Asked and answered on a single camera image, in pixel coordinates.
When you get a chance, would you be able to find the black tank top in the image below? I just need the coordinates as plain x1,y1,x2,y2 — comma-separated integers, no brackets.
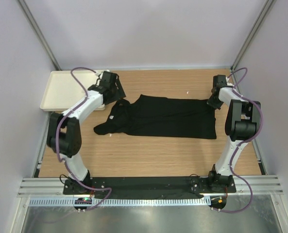
94,95,217,139

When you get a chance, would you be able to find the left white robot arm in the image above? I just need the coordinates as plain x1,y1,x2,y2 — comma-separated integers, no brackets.
47,67,126,194

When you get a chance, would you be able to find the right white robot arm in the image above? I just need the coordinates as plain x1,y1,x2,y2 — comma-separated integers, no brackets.
207,75,263,192

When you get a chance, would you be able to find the white plastic tray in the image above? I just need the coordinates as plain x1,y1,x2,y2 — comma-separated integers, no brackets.
40,70,98,112

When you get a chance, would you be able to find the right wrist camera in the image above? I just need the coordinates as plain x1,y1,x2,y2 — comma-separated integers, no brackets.
226,78,234,87

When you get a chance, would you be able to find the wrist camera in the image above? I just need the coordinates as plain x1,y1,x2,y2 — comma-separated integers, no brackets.
226,78,234,87
94,70,105,79

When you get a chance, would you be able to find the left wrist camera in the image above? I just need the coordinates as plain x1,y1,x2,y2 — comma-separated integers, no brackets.
94,70,105,79

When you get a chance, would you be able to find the left aluminium frame post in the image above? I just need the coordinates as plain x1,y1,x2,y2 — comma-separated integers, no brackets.
17,0,62,71

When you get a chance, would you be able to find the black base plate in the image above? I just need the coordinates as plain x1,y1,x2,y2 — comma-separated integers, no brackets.
62,176,237,197

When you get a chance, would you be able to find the slotted cable duct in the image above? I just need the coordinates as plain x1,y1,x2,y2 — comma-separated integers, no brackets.
29,197,211,207

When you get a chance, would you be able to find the aluminium rail front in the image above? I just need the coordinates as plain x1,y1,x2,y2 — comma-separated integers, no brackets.
17,175,283,198

